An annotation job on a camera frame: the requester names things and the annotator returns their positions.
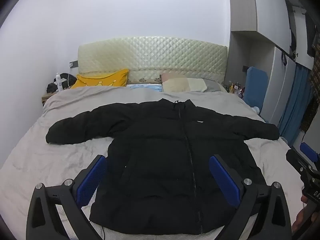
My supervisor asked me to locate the blue curtain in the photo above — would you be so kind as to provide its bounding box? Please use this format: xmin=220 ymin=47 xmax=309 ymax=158
xmin=277 ymin=64 xmax=314 ymax=148

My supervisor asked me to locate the cream quilted headboard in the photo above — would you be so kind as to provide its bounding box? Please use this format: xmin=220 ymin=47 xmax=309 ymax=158
xmin=77 ymin=36 xmax=228 ymax=90

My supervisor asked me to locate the yellow pillow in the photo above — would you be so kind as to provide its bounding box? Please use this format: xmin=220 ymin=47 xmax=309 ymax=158
xmin=71 ymin=69 xmax=130 ymax=89

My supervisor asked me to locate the patchwork pillow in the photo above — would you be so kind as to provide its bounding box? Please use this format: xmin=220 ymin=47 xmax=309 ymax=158
xmin=160 ymin=74 xmax=225 ymax=93

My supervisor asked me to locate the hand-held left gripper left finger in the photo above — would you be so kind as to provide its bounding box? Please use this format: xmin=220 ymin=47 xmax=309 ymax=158
xmin=26 ymin=154 xmax=108 ymax=240

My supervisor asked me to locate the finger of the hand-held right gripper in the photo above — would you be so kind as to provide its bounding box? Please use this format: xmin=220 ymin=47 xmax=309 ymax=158
xmin=300 ymin=142 xmax=320 ymax=163
xmin=286 ymin=149 xmax=313 ymax=178

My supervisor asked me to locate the cluster of small bottles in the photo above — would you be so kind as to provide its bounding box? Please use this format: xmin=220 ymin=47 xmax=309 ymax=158
xmin=226 ymin=81 xmax=245 ymax=98

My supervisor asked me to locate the person's right hand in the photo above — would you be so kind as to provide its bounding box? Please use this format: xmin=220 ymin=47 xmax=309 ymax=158
xmin=291 ymin=194 xmax=313 ymax=233

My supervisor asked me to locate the brown patterned cloth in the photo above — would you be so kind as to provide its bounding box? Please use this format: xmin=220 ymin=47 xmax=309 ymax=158
xmin=301 ymin=55 xmax=320 ymax=133

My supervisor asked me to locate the white wardrobe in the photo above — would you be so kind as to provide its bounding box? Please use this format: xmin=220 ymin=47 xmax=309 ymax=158
xmin=229 ymin=0 xmax=316 ymax=135

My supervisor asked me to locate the bed with grey cover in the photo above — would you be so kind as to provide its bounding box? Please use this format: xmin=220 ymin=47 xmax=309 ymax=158
xmin=0 ymin=86 xmax=307 ymax=240

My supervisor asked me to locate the blue padded board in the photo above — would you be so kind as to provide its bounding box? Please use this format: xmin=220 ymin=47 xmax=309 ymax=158
xmin=243 ymin=67 xmax=268 ymax=113

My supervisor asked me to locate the black bag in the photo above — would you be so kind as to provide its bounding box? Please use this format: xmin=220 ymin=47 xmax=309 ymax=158
xmin=60 ymin=73 xmax=77 ymax=88

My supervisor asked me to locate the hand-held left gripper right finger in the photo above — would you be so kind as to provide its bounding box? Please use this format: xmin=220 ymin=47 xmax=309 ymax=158
xmin=209 ymin=154 xmax=293 ymax=240

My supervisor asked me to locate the wooden nightstand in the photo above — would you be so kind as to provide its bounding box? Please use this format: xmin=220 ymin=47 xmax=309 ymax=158
xmin=41 ymin=91 xmax=60 ymax=106

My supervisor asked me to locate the black puffer jacket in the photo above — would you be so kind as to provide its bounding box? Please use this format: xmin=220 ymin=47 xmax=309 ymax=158
xmin=46 ymin=99 xmax=280 ymax=235

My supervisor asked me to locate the light blue pillow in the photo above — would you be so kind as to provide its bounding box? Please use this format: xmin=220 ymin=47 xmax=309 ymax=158
xmin=126 ymin=83 xmax=164 ymax=92

